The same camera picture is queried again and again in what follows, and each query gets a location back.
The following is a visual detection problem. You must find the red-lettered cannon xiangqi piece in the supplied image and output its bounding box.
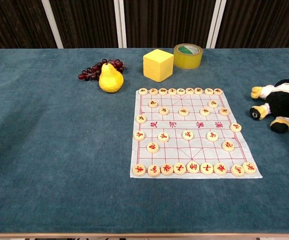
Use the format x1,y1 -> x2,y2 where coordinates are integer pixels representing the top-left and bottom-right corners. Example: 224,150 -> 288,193
222,140 -> 235,153
146,142 -> 160,154

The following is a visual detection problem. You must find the red-lettered chariot xiangqi piece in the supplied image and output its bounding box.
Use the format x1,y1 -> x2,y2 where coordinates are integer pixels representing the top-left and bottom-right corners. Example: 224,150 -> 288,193
243,161 -> 257,175
132,164 -> 147,177

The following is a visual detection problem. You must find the red-lettered horse xiangqi piece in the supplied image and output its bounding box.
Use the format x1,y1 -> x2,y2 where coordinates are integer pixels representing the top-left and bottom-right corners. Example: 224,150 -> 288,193
147,164 -> 162,177
230,164 -> 245,177

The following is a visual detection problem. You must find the red-lettered elephant xiangqi piece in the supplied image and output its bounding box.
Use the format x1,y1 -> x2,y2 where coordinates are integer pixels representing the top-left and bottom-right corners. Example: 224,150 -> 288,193
160,163 -> 175,177
213,162 -> 228,176

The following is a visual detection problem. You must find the red-lettered advisor xiangqi piece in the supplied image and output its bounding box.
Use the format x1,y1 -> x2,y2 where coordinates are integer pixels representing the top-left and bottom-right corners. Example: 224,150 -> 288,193
200,162 -> 215,176
173,162 -> 188,175

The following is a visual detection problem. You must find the red-lettered general xiangqi piece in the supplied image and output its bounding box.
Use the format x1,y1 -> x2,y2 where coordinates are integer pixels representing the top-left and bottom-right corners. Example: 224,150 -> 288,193
186,160 -> 201,175

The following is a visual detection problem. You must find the white xiangqi board sheet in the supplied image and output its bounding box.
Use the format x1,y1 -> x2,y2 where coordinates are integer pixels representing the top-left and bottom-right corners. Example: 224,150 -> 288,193
130,87 -> 263,180

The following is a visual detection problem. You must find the yellow foam cube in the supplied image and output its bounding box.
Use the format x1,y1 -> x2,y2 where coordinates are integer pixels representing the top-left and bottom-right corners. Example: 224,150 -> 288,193
142,48 -> 175,83

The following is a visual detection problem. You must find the dark red grape bunch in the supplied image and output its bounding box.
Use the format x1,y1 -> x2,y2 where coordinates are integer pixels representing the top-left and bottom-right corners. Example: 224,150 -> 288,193
78,58 -> 129,82

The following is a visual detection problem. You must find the clear packing tape roll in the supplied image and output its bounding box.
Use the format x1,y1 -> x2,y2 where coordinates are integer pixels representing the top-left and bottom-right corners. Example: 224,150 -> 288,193
173,43 -> 204,70

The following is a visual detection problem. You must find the teal velvet table cover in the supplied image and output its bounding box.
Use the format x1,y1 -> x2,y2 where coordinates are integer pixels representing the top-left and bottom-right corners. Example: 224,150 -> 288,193
0,47 -> 289,235

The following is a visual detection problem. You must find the black white penguin plush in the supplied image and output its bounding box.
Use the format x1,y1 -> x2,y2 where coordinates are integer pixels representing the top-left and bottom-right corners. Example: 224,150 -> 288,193
249,78 -> 289,134

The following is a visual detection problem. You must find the white partition frame post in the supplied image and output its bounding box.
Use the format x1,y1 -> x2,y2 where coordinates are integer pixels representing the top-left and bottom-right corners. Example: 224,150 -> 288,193
41,0 -> 64,49
113,0 -> 128,49
205,0 -> 227,49

